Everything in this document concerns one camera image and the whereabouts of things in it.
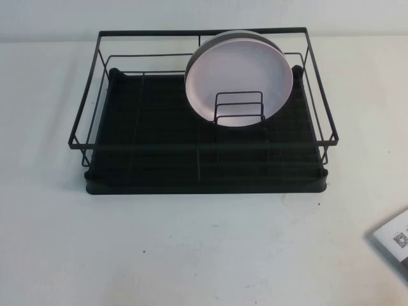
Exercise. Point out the grey-blue round plate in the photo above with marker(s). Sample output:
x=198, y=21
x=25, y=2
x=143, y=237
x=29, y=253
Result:
x=220, y=37

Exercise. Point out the pink round plate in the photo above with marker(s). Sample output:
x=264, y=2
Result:
x=236, y=73

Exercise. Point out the black plastic drip tray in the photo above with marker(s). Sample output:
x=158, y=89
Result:
x=159, y=188

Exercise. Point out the white printed paper booklet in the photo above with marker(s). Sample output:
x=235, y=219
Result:
x=393, y=237

